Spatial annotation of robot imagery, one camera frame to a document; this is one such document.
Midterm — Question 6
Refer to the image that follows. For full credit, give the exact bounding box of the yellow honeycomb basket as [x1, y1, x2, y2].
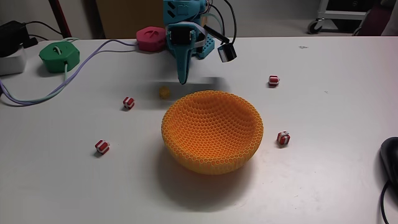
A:
[160, 90, 264, 175]

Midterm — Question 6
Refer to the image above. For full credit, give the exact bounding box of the pink hexagonal box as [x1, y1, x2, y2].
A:
[136, 26, 167, 53]

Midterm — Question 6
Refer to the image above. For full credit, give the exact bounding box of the green hexagonal box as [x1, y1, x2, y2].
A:
[39, 40, 81, 74]

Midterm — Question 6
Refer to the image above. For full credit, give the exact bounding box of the dark red pole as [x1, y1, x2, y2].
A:
[48, 0, 73, 39]

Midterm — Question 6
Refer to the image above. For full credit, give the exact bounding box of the grey wheeled cart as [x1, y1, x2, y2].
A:
[307, 0, 384, 35]

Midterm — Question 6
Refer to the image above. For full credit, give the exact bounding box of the white box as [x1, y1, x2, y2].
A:
[0, 46, 28, 77]

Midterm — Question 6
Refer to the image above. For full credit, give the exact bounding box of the black power adapter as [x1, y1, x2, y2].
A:
[0, 20, 39, 58]

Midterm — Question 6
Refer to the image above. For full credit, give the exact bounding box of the dark maroon chair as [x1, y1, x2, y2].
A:
[354, 0, 398, 37]

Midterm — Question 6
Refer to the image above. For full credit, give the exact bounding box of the black computer mouse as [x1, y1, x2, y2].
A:
[379, 136, 398, 191]

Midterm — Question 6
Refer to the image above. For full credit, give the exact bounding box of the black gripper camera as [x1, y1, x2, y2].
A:
[203, 24, 238, 63]

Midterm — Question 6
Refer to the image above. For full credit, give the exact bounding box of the black camera cable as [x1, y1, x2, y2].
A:
[214, 0, 238, 45]

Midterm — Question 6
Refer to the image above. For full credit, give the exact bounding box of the purple cable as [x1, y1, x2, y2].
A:
[0, 39, 138, 107]

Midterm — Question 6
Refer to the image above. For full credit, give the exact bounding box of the light green cable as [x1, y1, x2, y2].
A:
[0, 37, 80, 106]

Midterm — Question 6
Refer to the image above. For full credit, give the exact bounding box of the thin black adapter cable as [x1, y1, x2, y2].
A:
[24, 21, 65, 42]

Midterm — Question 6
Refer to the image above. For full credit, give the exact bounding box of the black mouse cable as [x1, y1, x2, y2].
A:
[380, 180, 391, 224]

